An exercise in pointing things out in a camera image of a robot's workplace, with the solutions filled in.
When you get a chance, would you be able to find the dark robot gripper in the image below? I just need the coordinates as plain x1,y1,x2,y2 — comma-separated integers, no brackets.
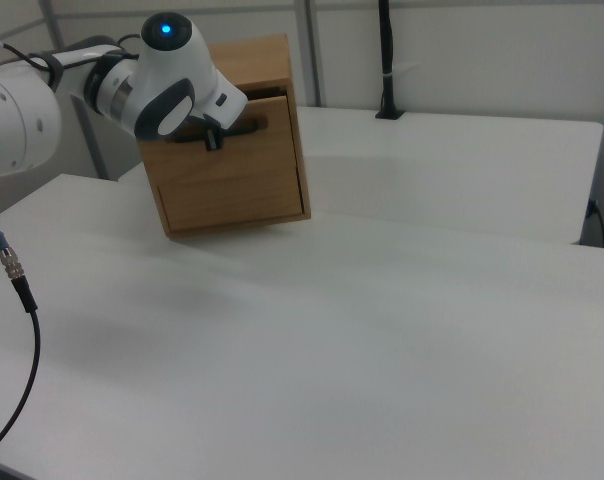
193,66,249,153

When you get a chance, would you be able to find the oak drawer with black handle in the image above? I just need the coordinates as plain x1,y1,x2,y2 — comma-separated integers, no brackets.
137,92,300,195

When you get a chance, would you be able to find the light oak wooden cabinet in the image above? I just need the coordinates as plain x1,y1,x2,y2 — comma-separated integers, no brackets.
137,33,312,240

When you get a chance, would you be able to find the black pole with white tie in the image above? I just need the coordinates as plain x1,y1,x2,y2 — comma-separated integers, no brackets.
374,0,406,121

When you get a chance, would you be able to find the oak drawer without handle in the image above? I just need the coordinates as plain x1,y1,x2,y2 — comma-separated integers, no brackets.
156,163,307,236

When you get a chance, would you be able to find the thin black cable on arm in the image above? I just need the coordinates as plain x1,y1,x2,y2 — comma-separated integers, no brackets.
0,33,143,94

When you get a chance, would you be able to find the black cable with metal connector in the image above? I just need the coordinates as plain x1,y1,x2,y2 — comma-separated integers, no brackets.
0,179,42,449

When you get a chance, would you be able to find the black cable behind table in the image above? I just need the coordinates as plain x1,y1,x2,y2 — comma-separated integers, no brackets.
586,198,604,248

